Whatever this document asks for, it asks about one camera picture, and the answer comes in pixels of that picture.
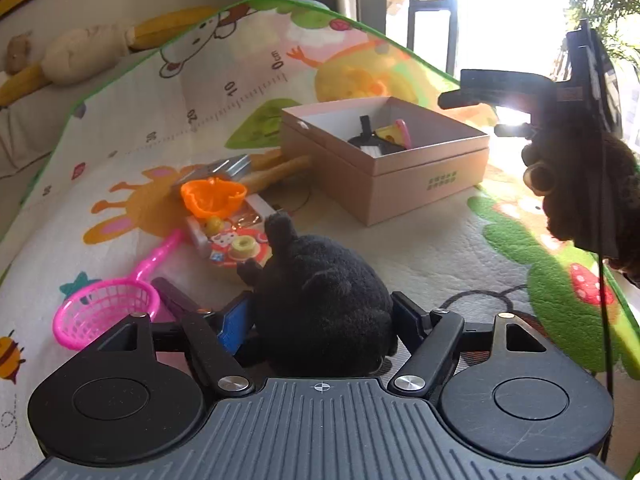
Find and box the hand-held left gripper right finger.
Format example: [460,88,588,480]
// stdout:
[390,291,547,396]

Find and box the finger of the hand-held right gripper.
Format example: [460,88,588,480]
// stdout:
[494,122,537,140]
[437,68,558,111]

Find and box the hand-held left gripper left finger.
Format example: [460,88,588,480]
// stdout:
[95,277,256,396]

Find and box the red carded toy package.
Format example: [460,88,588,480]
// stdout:
[184,195,275,272]

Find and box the brown plush toy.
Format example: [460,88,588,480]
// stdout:
[521,105,640,283]

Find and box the black plush toy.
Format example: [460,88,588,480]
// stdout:
[236,211,400,378]

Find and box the pink cardboard box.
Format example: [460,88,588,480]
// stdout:
[280,96,491,227]

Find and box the yellow and pink toy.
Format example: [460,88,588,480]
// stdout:
[375,119,412,151]

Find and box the orange plastic toy cup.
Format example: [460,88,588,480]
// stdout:
[180,176,248,220]

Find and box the pink plastic toy net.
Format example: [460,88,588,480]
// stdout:
[52,228,185,352]

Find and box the black plastic toy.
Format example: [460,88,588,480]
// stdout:
[347,115,403,157]

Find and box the wooden stick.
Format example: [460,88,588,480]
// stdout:
[244,154,314,194]

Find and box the printed cartoon play mat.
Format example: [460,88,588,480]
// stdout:
[0,0,640,480]

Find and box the grey sofa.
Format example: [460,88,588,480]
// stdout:
[0,47,153,243]

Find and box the cream and yellow plush toy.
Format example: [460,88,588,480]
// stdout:
[0,6,222,109]

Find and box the small beige plush toy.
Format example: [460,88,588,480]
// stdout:
[4,31,34,75]

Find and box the dark window frame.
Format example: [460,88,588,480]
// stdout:
[406,0,460,75]

